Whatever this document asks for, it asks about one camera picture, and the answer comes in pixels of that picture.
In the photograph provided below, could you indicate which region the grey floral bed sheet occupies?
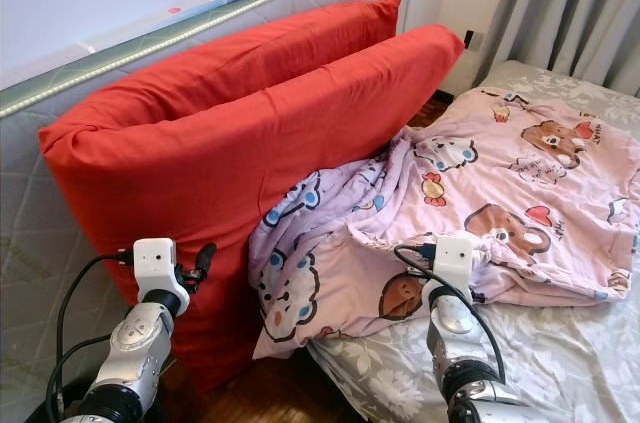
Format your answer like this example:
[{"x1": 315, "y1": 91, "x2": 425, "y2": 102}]
[{"x1": 305, "y1": 61, "x2": 640, "y2": 423}]

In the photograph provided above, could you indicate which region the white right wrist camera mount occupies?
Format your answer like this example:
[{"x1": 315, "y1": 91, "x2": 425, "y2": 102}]
[{"x1": 425, "y1": 233, "x2": 479, "y2": 302}]

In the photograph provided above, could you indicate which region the grey pleated curtain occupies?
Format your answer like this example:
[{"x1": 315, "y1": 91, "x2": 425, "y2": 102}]
[{"x1": 470, "y1": 0, "x2": 640, "y2": 99}]

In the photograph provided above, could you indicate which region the red cushion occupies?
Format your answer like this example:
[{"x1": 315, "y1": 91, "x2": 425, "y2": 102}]
[
  {"x1": 80, "y1": 0, "x2": 406, "y2": 134},
  {"x1": 38, "y1": 23, "x2": 466, "y2": 394}
]

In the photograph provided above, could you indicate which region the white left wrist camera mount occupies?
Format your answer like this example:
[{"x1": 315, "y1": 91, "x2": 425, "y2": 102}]
[{"x1": 132, "y1": 238, "x2": 191, "y2": 314}]

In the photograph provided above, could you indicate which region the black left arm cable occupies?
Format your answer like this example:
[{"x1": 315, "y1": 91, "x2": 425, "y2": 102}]
[{"x1": 48, "y1": 251, "x2": 139, "y2": 423}]

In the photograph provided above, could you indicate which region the pink cartoon bear blanket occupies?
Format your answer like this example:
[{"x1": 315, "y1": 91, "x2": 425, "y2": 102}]
[{"x1": 248, "y1": 88, "x2": 640, "y2": 362}]

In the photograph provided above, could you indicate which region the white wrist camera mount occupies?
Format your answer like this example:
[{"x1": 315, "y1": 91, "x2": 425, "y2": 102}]
[
  {"x1": 132, "y1": 238, "x2": 191, "y2": 314},
  {"x1": 425, "y1": 233, "x2": 479, "y2": 302}
]

